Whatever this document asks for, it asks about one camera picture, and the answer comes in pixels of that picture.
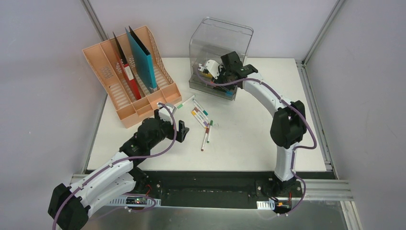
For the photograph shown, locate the teal folder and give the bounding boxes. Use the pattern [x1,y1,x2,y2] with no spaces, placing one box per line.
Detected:
[125,26,158,93]

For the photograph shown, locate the aluminium frame rail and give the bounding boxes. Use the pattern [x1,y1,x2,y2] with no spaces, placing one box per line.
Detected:
[304,179,353,201]

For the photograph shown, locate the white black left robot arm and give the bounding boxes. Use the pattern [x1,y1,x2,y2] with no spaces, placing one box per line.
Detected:
[48,103,189,230]

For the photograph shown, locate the white marker green cap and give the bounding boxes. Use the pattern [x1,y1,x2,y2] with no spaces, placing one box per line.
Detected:
[206,120,214,143]

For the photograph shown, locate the smoked clear drawer box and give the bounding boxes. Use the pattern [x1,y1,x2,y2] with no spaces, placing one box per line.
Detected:
[189,17,254,101]

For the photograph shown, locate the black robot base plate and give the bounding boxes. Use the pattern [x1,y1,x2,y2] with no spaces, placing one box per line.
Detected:
[130,171,303,209]

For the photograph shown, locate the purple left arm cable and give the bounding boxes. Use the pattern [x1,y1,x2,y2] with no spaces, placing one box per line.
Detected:
[51,102,178,230]

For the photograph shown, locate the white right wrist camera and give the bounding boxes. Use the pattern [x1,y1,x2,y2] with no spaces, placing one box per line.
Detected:
[198,59,221,79]

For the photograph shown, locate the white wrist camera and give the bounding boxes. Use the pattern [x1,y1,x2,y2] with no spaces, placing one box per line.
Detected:
[198,59,221,79]
[157,102,177,122]

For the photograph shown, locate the white marker purple cap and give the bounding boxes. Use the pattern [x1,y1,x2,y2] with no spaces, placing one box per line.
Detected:
[193,107,210,125]

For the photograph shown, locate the red folder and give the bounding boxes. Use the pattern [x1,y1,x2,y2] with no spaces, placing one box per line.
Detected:
[113,33,141,100]

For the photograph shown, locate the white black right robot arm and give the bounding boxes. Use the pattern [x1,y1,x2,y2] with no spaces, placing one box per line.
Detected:
[214,51,307,196]

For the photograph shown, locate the white marker yellow caps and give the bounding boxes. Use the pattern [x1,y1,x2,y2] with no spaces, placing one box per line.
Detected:
[191,110,207,128]

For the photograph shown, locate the peach plastic file organizer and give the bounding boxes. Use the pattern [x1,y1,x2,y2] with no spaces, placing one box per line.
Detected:
[83,26,182,128]

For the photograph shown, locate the white marker brown cap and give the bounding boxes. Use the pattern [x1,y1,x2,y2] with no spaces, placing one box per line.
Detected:
[201,127,210,151]

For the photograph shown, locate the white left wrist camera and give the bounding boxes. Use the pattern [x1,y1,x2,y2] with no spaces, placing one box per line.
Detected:
[157,102,177,122]

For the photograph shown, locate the white marker green caps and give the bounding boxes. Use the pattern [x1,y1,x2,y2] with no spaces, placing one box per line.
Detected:
[177,95,195,109]

